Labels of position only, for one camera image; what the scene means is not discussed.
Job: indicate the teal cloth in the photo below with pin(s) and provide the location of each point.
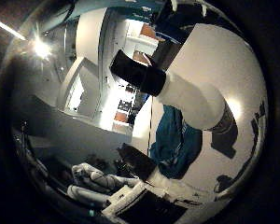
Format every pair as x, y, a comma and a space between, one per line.
174, 149

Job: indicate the bright ceiling lamp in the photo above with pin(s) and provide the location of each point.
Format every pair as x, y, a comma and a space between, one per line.
42, 48

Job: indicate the ceiling strip light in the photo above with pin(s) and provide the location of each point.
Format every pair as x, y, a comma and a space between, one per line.
7, 28

